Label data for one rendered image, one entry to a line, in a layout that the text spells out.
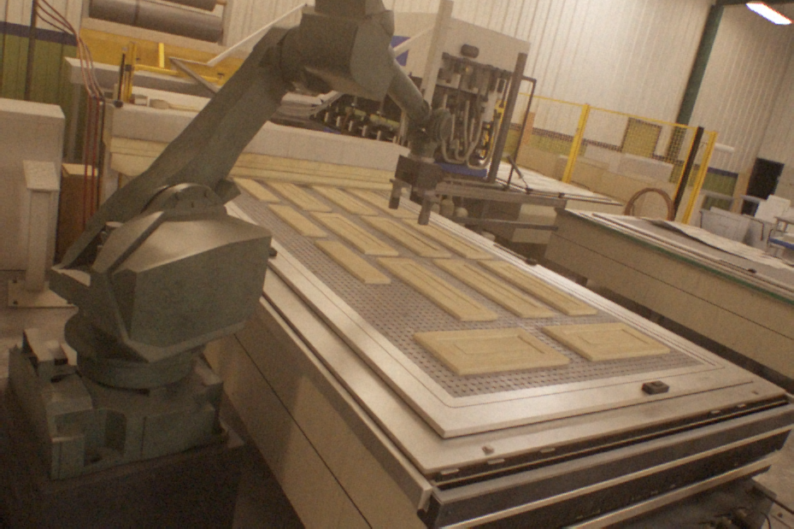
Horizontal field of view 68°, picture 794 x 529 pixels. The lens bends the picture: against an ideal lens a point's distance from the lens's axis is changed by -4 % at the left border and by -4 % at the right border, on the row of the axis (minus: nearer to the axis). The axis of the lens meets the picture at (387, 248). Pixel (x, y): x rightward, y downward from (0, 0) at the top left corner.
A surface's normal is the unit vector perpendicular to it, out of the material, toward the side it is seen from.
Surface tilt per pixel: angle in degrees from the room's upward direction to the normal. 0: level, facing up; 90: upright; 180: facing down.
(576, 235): 90
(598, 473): 90
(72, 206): 90
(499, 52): 90
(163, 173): 31
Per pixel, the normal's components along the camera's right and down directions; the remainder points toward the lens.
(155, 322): 0.69, 0.33
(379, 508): -0.84, -0.04
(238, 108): 0.85, 0.31
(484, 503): 0.51, 0.33
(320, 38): -0.45, 0.04
